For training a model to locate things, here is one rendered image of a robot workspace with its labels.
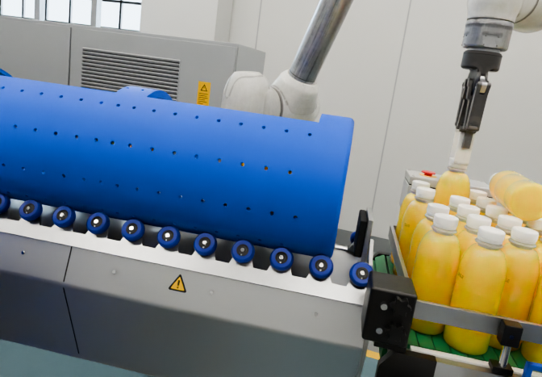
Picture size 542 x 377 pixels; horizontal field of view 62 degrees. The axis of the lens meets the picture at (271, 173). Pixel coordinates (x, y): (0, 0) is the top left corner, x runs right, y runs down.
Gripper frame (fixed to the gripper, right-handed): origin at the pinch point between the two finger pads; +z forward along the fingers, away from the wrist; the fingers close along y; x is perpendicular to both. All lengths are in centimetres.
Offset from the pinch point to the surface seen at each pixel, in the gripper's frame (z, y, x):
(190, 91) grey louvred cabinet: 5, -146, -114
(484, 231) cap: 9.6, 30.3, -1.4
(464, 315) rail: 22.5, 33.7, -2.3
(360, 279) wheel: 24.0, 24.5, -18.1
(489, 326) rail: 23.5, 33.7, 1.6
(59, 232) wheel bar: 27, 24, -78
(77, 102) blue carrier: 1, 23, -76
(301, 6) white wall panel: -66, -269, -75
